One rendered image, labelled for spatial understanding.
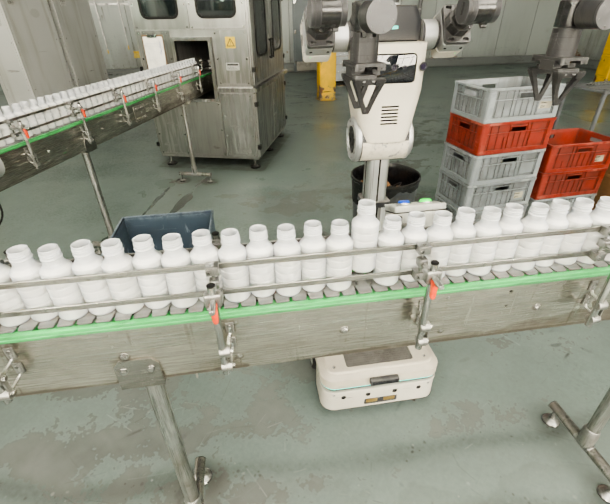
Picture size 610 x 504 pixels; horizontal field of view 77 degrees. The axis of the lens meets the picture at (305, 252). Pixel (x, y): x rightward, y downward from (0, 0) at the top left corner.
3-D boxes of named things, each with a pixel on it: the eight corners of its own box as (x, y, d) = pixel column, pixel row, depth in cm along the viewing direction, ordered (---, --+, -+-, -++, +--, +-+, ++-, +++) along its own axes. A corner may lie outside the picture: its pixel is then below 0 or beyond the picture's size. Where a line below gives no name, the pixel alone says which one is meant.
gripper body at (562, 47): (554, 62, 91) (565, 25, 87) (587, 66, 82) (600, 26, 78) (529, 63, 90) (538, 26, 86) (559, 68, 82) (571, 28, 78)
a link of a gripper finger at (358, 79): (353, 117, 80) (355, 68, 75) (343, 110, 86) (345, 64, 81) (384, 115, 81) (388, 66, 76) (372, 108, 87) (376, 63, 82)
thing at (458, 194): (462, 213, 292) (468, 186, 281) (433, 193, 326) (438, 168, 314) (529, 204, 305) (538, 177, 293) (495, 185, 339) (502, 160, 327)
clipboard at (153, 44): (148, 69, 405) (141, 34, 388) (169, 69, 402) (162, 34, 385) (146, 69, 401) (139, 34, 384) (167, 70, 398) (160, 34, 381)
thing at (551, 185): (534, 200, 311) (543, 174, 299) (502, 182, 345) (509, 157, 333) (599, 193, 321) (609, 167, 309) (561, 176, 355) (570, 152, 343)
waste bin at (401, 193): (355, 276, 263) (361, 189, 229) (340, 243, 301) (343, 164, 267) (418, 269, 269) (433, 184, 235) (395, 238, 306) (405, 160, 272)
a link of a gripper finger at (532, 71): (544, 98, 95) (556, 56, 91) (564, 103, 89) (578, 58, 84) (518, 99, 95) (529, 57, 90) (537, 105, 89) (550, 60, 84)
